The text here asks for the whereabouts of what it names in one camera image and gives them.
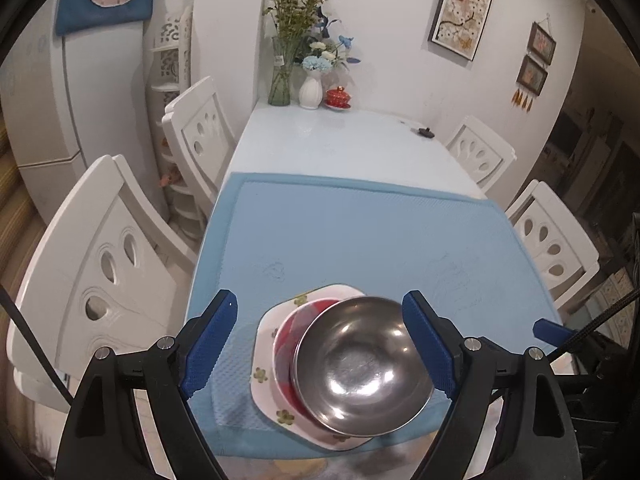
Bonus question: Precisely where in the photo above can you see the blue waffle table mat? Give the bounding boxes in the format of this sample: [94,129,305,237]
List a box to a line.
[188,174,559,458]

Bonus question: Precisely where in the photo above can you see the white chair far right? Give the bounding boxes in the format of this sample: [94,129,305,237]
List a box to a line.
[445,116,518,193]

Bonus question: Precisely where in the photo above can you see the white ribbed vase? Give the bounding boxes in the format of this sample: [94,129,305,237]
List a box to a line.
[298,70,323,110]

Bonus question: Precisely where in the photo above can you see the black cable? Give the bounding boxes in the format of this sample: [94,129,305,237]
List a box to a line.
[0,284,76,406]

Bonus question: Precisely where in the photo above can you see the red lidded sugar bowl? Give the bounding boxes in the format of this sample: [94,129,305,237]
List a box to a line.
[323,86,352,110]

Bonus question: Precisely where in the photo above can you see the black round knob lid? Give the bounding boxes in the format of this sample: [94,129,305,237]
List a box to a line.
[411,128,435,139]

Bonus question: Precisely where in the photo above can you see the small framed picture lower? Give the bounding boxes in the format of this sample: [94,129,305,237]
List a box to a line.
[516,54,548,96]

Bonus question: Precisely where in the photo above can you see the glass vase with green stems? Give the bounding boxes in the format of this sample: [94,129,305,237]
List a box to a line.
[262,0,326,106]

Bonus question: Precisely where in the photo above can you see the white carved corner shelf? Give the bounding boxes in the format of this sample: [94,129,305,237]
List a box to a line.
[144,5,206,241]

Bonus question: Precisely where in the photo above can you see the pink plastic bowl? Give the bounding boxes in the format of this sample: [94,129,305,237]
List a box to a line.
[271,295,341,431]

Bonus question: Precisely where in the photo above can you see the white chair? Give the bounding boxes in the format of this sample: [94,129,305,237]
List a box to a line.
[162,76,236,218]
[15,155,198,380]
[445,116,518,193]
[506,180,600,310]

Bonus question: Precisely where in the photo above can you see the white chair far left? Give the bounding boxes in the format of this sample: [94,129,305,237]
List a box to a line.
[162,76,236,218]

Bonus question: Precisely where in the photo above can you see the white chair near right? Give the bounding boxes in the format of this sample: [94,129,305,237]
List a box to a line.
[506,180,600,310]

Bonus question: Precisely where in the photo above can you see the blue and white flowers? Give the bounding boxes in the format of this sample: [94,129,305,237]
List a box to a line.
[297,6,361,74]

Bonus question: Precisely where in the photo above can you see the white chair near left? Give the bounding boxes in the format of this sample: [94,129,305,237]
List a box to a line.
[15,155,198,380]

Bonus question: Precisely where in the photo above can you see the white forest pattern plate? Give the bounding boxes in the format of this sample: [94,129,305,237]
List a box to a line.
[250,284,369,452]

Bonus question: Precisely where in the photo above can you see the large framed butterfly picture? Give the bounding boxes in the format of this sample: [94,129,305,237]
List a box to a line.
[430,0,492,61]

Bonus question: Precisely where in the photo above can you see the stainless steel bowl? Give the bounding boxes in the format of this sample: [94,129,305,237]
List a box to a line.
[291,296,434,438]

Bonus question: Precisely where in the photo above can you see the white refrigerator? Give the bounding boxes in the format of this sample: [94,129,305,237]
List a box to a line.
[1,0,168,222]

